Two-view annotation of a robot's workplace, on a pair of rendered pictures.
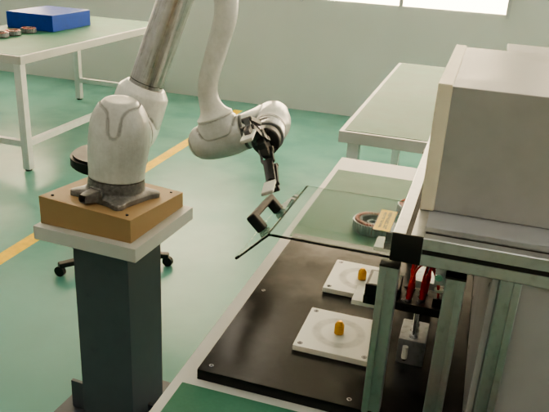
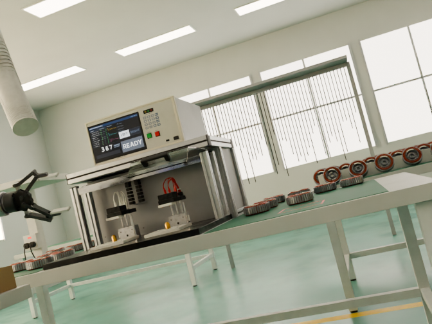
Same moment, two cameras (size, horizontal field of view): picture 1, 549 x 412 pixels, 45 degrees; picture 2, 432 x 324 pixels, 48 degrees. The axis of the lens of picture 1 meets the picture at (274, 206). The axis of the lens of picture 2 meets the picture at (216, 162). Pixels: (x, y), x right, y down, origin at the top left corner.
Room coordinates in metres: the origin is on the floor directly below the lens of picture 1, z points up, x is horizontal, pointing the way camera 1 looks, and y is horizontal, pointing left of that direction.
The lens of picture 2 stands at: (0.93, 1.80, 0.87)
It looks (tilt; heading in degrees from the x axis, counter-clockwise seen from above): 4 degrees up; 269
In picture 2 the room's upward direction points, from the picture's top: 14 degrees counter-clockwise
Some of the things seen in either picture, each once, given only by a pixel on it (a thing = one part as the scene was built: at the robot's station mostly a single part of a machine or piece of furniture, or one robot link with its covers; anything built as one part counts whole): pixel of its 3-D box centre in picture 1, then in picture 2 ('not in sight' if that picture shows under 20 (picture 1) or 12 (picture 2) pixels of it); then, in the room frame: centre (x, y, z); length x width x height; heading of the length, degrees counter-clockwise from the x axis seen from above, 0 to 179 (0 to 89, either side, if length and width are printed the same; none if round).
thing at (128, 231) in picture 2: (425, 284); (129, 232); (1.32, -0.35, 0.80); 0.08 x 0.05 x 0.06; 163
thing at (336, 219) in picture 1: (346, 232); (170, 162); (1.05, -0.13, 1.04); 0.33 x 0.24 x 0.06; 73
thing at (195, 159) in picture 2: not in sight; (137, 175); (1.21, -0.27, 1.03); 0.62 x 0.01 x 0.03; 163
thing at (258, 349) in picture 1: (356, 314); (144, 240); (1.24, -0.19, 0.76); 0.64 x 0.47 x 0.02; 163
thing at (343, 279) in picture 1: (361, 280); (115, 242); (1.36, -0.21, 0.78); 0.15 x 0.15 x 0.01; 73
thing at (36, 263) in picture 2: not in sight; (39, 263); (1.70, -0.28, 0.77); 0.11 x 0.11 x 0.04
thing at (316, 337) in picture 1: (338, 335); (168, 229); (1.13, -0.14, 0.78); 0.15 x 0.15 x 0.01; 73
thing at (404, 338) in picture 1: (412, 342); (179, 220); (1.09, -0.28, 0.80); 0.08 x 0.05 x 0.06; 163
